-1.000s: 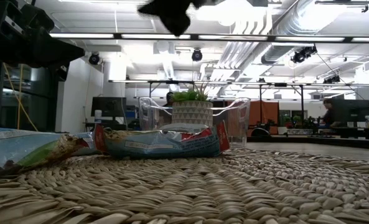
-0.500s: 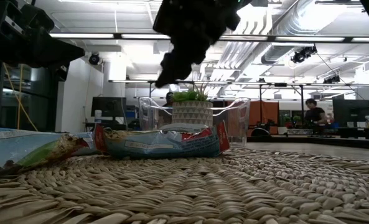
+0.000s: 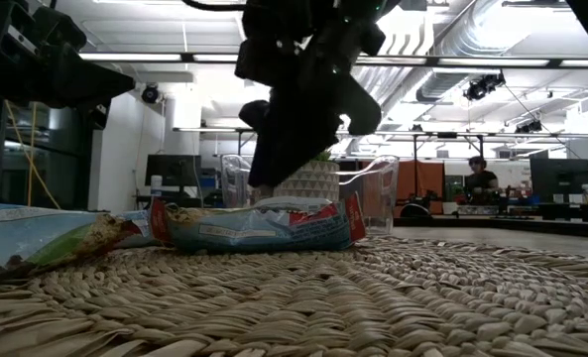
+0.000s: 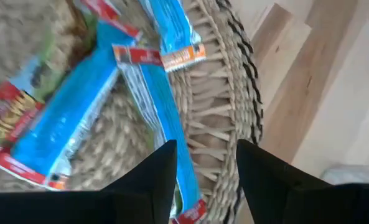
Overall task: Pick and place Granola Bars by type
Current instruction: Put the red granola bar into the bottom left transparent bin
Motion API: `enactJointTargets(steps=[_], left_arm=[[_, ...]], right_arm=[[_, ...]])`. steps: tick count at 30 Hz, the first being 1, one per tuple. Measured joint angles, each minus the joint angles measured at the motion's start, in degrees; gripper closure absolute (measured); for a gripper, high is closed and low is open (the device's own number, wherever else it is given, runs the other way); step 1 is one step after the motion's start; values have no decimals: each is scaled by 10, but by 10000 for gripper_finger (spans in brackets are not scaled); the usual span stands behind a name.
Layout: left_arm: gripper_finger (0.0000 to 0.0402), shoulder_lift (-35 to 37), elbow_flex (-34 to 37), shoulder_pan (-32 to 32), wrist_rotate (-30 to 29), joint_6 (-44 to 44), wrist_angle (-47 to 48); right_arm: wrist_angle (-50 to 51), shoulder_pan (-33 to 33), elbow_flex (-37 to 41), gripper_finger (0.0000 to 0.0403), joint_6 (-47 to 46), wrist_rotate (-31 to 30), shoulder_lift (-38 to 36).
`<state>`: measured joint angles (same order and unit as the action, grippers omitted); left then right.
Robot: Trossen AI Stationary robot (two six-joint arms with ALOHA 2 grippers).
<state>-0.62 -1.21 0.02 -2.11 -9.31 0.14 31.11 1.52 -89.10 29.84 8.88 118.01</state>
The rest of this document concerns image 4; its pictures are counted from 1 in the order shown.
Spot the clear plastic bin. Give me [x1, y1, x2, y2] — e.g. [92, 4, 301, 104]
[319, 164, 369, 187]

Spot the blue red-ended granola bar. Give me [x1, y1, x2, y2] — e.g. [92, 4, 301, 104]
[0, 0, 143, 191]
[112, 44, 208, 224]

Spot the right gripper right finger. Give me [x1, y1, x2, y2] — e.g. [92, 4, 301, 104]
[236, 139, 369, 224]

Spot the round woven wicker basket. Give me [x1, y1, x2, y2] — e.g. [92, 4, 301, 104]
[0, 0, 264, 224]

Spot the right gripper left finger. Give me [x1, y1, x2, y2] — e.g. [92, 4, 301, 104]
[0, 139, 178, 224]

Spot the blue orange-ended granola bar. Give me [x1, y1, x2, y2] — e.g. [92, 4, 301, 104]
[139, 0, 207, 73]

